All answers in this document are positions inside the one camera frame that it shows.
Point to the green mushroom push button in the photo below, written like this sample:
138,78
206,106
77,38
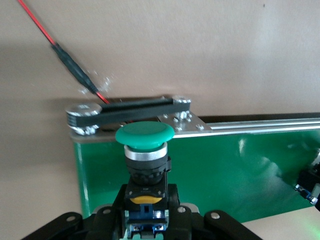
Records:
145,133

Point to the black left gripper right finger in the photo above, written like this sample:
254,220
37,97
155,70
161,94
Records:
195,225

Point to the green conveyor belt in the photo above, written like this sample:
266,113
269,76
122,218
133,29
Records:
225,162

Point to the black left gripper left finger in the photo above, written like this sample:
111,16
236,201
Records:
100,225

